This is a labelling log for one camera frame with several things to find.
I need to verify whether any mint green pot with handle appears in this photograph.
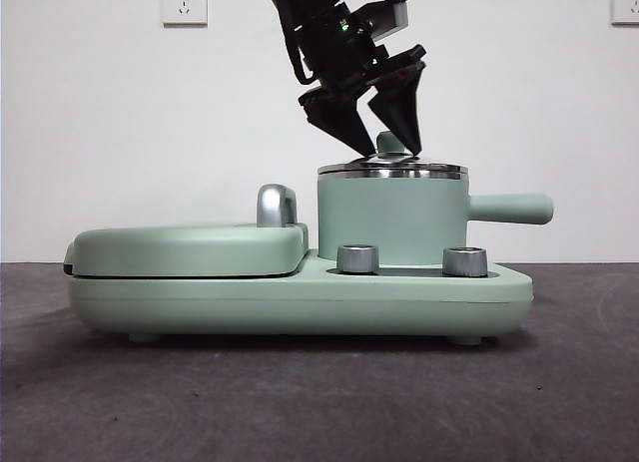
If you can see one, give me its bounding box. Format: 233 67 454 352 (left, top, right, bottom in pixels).
317 175 554 263

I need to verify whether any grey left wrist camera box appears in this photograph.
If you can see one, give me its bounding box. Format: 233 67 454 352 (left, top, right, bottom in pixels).
371 0 411 39

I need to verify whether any white wall socket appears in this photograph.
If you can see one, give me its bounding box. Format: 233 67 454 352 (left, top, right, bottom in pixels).
160 0 209 27
611 0 639 26

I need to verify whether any silver control knob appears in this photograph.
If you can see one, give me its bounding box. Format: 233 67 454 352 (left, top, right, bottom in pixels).
442 245 489 277
336 242 379 273

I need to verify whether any glass pot lid green knob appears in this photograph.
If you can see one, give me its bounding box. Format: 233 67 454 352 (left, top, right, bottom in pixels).
318 131 469 180

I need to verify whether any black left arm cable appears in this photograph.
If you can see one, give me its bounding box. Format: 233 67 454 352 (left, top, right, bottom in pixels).
282 12 314 84

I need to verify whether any chrome griddle lid handle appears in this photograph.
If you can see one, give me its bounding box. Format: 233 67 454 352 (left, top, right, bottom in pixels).
256 183 301 229

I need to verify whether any mint green breakfast machine base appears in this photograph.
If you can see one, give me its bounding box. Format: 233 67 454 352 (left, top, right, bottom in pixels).
67 246 535 344

